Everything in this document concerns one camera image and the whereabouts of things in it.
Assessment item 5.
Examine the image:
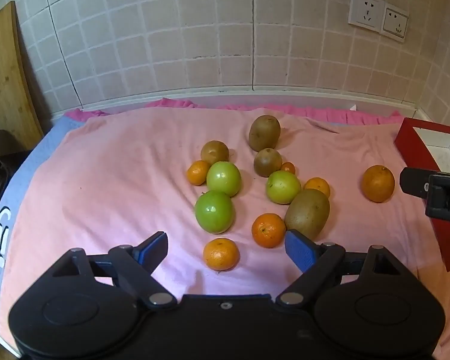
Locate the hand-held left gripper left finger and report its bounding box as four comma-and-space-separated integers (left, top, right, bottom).
52, 231, 176, 310

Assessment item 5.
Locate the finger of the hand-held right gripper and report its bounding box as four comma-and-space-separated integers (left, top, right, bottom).
399, 167, 450, 226

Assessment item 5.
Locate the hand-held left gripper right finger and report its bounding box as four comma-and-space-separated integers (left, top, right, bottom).
275, 229, 406, 306

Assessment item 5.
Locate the red cardboard box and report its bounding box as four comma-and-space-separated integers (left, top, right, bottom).
394, 117, 450, 272

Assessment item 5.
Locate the large orange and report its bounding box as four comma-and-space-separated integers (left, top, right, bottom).
362, 165, 395, 203

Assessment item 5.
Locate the large brown kiwi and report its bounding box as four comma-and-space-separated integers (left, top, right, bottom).
284, 188, 331, 241
248, 115, 281, 152

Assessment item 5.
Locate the green apple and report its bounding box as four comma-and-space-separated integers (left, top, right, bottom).
206, 161, 242, 198
194, 190, 235, 233
266, 170, 302, 205

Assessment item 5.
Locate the small brown kiwi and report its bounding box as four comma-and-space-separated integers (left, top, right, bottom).
253, 148, 283, 178
200, 140, 230, 166

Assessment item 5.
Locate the pink towel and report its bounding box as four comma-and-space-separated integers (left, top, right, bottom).
0, 106, 450, 360

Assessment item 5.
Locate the magenta cloth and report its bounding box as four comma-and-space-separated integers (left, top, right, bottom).
62, 98, 404, 126

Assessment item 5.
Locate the blue printed cloth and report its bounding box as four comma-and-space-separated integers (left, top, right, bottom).
0, 114, 85, 346

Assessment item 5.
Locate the wooden cutting board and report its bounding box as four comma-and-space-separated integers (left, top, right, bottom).
0, 1, 44, 151

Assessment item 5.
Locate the white wall socket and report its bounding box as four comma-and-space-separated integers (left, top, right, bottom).
380, 3, 410, 43
347, 0, 386, 34

